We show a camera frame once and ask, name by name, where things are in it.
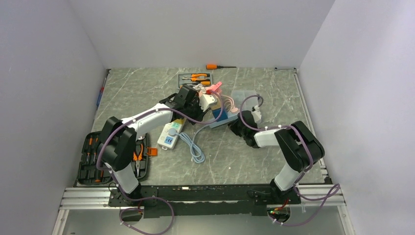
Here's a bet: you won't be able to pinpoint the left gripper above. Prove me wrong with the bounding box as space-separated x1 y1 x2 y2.
184 97 208 125

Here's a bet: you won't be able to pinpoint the light blue power strip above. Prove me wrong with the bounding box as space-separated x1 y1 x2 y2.
208 114 238 129

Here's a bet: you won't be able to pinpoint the clear plastic screw box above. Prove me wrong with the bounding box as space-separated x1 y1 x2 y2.
231 90 259 111

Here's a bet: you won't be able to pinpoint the grey tool tray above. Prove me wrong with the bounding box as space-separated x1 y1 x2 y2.
178 72 213 88

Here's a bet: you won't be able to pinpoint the white power strip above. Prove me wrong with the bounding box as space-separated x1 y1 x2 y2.
157 118 186 150

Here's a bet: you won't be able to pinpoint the light blue cable with plug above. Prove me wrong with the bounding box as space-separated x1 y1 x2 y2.
168 124 211 164

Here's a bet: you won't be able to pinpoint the black tool case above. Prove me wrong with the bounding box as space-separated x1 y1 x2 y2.
74 131 158 187

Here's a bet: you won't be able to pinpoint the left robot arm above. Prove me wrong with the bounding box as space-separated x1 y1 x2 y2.
95 85 204 206

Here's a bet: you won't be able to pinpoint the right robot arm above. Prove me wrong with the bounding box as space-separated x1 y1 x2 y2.
228 111 325 203

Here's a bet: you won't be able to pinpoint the pink round socket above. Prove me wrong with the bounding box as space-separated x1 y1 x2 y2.
206 81 223 97

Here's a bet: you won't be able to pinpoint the dark blue cube adapter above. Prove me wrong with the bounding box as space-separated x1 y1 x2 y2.
211 108 228 122

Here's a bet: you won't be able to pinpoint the orange pliers in case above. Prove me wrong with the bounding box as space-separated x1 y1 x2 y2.
133 143 144 177

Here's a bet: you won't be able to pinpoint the blue red pen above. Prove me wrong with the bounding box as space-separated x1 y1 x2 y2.
96 78 107 108

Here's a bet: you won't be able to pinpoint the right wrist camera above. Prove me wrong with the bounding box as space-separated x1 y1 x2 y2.
251 105 262 124

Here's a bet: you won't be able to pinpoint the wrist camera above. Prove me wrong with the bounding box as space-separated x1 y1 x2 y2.
251 105 262 124
199 94 217 112

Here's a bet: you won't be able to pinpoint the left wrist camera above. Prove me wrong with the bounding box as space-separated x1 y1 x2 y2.
199 94 217 112

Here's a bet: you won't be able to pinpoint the pink cable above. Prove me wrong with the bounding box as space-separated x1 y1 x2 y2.
220 95 239 114

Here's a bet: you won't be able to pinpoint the orange handled screwdriver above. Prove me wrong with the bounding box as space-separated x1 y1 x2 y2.
205 64 236 70

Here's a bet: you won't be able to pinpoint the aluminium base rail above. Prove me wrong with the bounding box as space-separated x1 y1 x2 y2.
52 184 355 235

